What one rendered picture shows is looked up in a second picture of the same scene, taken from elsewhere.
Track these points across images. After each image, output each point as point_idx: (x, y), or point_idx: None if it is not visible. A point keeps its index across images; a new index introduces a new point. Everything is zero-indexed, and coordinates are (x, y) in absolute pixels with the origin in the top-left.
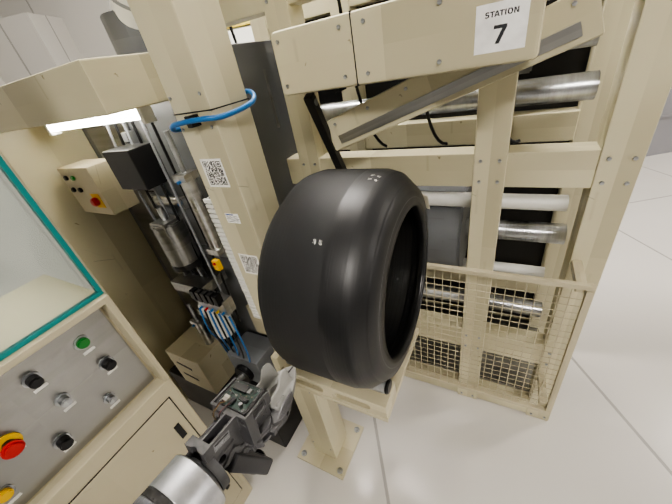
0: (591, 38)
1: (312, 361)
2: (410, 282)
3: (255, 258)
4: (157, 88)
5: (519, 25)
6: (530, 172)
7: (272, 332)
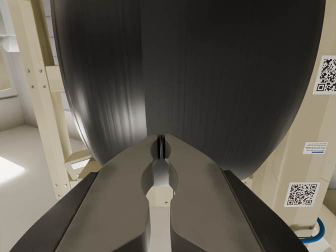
0: (67, 162)
1: (179, 27)
2: None
3: (317, 89)
4: (332, 224)
5: None
6: None
7: (269, 94)
